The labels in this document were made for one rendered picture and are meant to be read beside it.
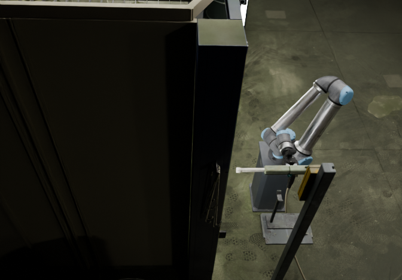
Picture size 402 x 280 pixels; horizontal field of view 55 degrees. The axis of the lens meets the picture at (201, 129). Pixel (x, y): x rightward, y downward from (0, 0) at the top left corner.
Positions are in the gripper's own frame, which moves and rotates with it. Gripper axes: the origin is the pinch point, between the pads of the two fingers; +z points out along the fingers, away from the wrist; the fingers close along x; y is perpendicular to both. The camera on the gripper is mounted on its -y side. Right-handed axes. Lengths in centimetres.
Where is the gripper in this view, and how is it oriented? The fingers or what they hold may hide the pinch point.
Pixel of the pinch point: (293, 173)
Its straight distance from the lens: 251.2
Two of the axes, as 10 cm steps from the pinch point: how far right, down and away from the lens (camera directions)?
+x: -10.0, -0.1, -0.5
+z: 0.3, 7.3, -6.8
